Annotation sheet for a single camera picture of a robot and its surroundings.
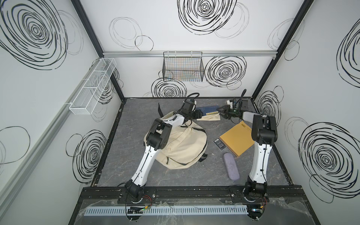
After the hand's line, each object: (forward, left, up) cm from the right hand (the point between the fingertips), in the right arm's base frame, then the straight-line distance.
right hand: (220, 110), depth 102 cm
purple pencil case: (-39, -2, -5) cm, 39 cm away
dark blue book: (+6, +8, -6) cm, 11 cm away
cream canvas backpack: (-27, +24, -3) cm, 36 cm away
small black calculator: (-24, +2, -7) cm, 25 cm away
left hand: (0, +14, -5) cm, 15 cm away
